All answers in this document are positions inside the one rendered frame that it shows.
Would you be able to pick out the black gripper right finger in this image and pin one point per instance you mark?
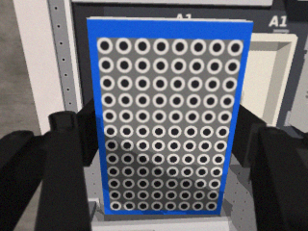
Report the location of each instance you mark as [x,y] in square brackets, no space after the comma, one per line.
[279,178]

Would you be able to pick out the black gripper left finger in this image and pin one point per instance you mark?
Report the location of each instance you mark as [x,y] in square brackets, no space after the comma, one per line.
[63,202]

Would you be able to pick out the white one-well reservoir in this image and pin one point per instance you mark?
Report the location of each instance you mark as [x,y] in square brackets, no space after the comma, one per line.
[266,73]

